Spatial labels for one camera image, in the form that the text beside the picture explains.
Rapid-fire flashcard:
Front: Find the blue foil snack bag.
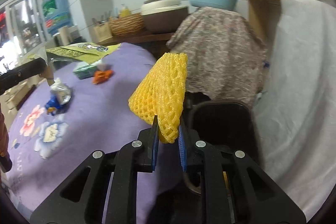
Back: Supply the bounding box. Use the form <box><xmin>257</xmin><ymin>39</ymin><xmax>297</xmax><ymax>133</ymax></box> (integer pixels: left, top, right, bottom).
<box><xmin>45</xmin><ymin>78</ymin><xmax>72</xmax><ymax>116</ymax></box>

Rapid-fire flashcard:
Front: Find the green white milk carton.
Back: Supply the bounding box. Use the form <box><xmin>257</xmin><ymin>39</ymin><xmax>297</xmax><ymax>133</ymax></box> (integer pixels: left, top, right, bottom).
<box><xmin>73</xmin><ymin>61</ymin><xmax>102</xmax><ymax>80</ymax></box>

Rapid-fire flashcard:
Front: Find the yellow foam fruit net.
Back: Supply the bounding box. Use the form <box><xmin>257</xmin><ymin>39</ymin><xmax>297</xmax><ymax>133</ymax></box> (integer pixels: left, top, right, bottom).
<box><xmin>128</xmin><ymin>53</ymin><xmax>188</xmax><ymax>143</ymax></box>

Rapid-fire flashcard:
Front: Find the orange peel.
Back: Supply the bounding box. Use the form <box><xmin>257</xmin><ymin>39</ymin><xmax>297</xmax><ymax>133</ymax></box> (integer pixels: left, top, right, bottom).
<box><xmin>92</xmin><ymin>70</ymin><xmax>114</xmax><ymax>85</ymax></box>

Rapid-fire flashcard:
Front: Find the white tissue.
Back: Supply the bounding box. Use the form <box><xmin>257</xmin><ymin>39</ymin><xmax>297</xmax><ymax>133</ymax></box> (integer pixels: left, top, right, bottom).
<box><xmin>95</xmin><ymin>60</ymin><xmax>110</xmax><ymax>71</ymax></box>

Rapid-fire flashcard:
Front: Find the person's left forearm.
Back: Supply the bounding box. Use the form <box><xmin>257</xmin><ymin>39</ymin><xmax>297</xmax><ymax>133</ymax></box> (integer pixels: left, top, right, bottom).
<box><xmin>0</xmin><ymin>112</ymin><xmax>13</xmax><ymax>173</ymax></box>

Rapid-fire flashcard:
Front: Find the black trash bin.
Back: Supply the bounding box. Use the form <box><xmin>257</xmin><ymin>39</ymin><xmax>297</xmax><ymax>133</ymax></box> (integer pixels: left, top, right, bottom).
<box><xmin>146</xmin><ymin>93</ymin><xmax>260</xmax><ymax>223</ymax></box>

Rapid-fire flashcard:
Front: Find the person's left hand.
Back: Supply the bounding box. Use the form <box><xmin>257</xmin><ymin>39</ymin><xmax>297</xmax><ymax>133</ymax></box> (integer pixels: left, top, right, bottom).
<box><xmin>39</xmin><ymin>65</ymin><xmax>55</xmax><ymax>86</ymax></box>

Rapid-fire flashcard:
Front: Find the paper towel roll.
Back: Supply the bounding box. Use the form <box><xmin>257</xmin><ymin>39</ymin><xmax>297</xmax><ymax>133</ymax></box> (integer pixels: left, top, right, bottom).
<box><xmin>58</xmin><ymin>26</ymin><xmax>71</xmax><ymax>46</ymax></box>

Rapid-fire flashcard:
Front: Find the yellow green flat package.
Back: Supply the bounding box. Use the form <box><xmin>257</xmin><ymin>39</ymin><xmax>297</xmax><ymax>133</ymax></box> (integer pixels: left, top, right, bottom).
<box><xmin>46</xmin><ymin>42</ymin><xmax>121</xmax><ymax>64</ymax></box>

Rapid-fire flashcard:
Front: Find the purple floral tablecloth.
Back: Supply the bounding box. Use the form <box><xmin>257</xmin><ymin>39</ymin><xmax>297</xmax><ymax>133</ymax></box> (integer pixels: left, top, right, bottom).
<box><xmin>4</xmin><ymin>41</ymin><xmax>190</xmax><ymax>224</ymax></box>

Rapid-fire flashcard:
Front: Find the blue water jug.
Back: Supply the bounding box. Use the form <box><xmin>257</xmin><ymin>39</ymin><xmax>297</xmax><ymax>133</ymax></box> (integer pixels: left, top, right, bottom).
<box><xmin>42</xmin><ymin>0</ymin><xmax>73</xmax><ymax>36</ymax></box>

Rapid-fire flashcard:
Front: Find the beige utensil holder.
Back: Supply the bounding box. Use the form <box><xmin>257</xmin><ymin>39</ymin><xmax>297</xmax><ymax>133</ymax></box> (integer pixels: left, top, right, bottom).
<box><xmin>92</xmin><ymin>18</ymin><xmax>112</xmax><ymax>43</ymax></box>

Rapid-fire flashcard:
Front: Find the paisley patterned cloth cover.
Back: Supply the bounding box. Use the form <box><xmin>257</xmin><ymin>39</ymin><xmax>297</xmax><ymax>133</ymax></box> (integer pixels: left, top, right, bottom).
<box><xmin>166</xmin><ymin>7</ymin><xmax>266</xmax><ymax>106</ymax></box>

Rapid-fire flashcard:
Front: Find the white nonwoven cloth cover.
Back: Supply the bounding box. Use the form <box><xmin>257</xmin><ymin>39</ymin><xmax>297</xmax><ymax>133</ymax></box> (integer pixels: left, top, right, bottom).
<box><xmin>254</xmin><ymin>0</ymin><xmax>335</xmax><ymax>219</ymax></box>

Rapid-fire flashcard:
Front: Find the yellow soap dispenser bottle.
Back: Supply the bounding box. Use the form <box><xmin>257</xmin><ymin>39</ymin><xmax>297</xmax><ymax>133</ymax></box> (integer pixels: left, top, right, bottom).
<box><xmin>120</xmin><ymin>4</ymin><xmax>131</xmax><ymax>18</ymax></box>

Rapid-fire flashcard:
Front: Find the woven wicker basket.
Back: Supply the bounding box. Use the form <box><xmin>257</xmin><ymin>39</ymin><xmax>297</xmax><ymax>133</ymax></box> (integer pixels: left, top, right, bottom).
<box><xmin>108</xmin><ymin>13</ymin><xmax>145</xmax><ymax>37</ymax></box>

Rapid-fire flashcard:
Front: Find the wooden counter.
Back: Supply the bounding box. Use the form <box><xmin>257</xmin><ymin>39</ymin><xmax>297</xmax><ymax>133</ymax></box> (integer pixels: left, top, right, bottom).
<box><xmin>98</xmin><ymin>31</ymin><xmax>174</xmax><ymax>46</ymax></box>

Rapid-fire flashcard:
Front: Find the brown and cream sink basin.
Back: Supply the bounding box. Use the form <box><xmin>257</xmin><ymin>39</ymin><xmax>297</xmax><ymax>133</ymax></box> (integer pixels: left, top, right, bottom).
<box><xmin>141</xmin><ymin>0</ymin><xmax>189</xmax><ymax>34</ymax></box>

